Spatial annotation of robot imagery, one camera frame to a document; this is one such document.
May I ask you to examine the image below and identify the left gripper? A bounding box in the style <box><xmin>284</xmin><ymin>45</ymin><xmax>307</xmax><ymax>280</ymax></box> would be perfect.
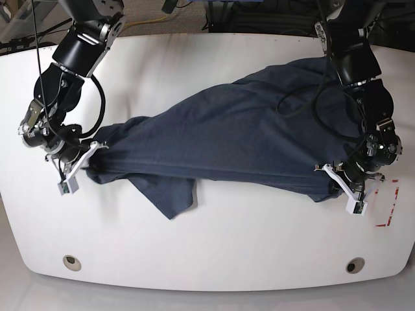
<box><xmin>314</xmin><ymin>161</ymin><xmax>386</xmax><ymax>201</ymax></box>

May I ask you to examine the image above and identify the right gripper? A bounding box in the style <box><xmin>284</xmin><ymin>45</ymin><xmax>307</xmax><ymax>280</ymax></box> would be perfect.
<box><xmin>45</xmin><ymin>139</ymin><xmax>109</xmax><ymax>177</ymax></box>

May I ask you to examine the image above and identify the dark blue T-shirt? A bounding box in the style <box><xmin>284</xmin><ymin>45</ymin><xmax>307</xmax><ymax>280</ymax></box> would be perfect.
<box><xmin>86</xmin><ymin>58</ymin><xmax>361</xmax><ymax>219</ymax></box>

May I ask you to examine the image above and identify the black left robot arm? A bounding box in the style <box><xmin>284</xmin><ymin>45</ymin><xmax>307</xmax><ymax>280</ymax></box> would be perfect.
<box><xmin>276</xmin><ymin>1</ymin><xmax>402</xmax><ymax>202</ymax></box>

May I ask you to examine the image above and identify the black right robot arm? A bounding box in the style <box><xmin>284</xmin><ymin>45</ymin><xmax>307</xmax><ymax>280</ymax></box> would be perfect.
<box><xmin>18</xmin><ymin>1</ymin><xmax>125</xmax><ymax>178</ymax></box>

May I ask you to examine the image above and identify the red tape rectangle marking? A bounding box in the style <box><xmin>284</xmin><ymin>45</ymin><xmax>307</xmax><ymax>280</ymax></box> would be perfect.
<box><xmin>371</xmin><ymin>179</ymin><xmax>399</xmax><ymax>227</ymax></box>

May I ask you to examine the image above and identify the right table grommet hole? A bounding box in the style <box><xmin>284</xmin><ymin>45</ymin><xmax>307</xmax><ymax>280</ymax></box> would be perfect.
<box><xmin>346</xmin><ymin>257</ymin><xmax>365</xmax><ymax>274</ymax></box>

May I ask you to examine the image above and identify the table grommet hole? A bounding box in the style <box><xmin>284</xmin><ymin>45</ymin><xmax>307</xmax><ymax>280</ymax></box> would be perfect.
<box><xmin>63</xmin><ymin>255</ymin><xmax>82</xmax><ymax>271</ymax></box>
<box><xmin>346</xmin><ymin>257</ymin><xmax>365</xmax><ymax>274</ymax></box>

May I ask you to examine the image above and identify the left table grommet hole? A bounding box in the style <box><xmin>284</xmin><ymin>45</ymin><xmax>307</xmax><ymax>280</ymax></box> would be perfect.
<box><xmin>63</xmin><ymin>255</ymin><xmax>82</xmax><ymax>271</ymax></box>

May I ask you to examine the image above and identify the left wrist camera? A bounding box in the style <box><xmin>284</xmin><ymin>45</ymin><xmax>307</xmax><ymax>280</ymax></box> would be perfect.
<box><xmin>346</xmin><ymin>198</ymin><xmax>368</xmax><ymax>216</ymax></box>

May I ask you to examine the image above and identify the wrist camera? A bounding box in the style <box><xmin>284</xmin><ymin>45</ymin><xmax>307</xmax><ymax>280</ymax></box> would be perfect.
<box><xmin>346</xmin><ymin>198</ymin><xmax>368</xmax><ymax>216</ymax></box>
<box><xmin>58</xmin><ymin>177</ymin><xmax>79</xmax><ymax>195</ymax></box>

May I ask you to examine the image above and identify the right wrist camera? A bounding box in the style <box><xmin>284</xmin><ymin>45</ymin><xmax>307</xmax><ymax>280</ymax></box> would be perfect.
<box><xmin>58</xmin><ymin>177</ymin><xmax>79</xmax><ymax>195</ymax></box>

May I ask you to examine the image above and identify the yellow cable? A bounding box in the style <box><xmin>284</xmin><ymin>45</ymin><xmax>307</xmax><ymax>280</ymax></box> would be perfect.
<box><xmin>123</xmin><ymin>12</ymin><xmax>171</xmax><ymax>30</ymax></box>

